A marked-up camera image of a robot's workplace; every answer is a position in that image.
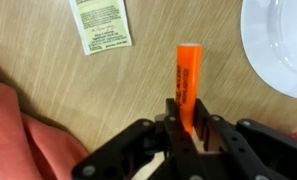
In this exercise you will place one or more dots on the red orange cloth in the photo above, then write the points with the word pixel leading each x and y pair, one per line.
pixel 31 150

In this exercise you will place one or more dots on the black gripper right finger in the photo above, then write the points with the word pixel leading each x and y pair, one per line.
pixel 259 152

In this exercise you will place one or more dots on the orange pen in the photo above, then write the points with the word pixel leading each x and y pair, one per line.
pixel 188 61

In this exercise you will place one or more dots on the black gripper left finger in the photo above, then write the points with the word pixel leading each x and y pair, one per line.
pixel 127 152

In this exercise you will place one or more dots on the small green white packet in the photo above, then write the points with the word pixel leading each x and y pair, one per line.
pixel 102 24

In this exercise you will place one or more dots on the white plate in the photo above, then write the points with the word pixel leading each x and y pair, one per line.
pixel 269 38

